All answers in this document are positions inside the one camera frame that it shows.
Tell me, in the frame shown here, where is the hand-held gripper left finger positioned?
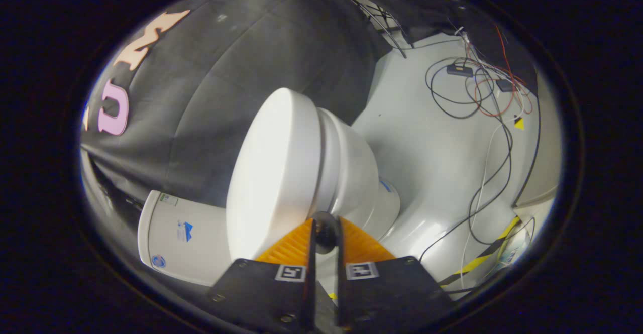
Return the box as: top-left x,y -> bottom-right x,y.
208,218 -> 317,334

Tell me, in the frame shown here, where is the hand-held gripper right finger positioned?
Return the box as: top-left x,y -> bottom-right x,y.
336,217 -> 455,332

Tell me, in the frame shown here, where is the black round lid knob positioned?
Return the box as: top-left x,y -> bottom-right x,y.
311,212 -> 343,254

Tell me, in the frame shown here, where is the white toilet lid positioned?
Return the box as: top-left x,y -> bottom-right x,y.
226,88 -> 322,262

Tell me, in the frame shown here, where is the white toilet tank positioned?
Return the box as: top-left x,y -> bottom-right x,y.
138,190 -> 237,287

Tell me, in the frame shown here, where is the yellow black floor tape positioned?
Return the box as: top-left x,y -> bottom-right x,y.
440,217 -> 520,287

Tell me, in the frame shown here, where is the black backdrop cloth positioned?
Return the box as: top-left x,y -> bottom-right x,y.
80,0 -> 538,209

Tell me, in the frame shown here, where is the black tripod stand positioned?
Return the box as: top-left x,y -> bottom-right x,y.
311,0 -> 415,58

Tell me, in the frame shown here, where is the tangle of floor cables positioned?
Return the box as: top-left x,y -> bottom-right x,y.
419,23 -> 541,294

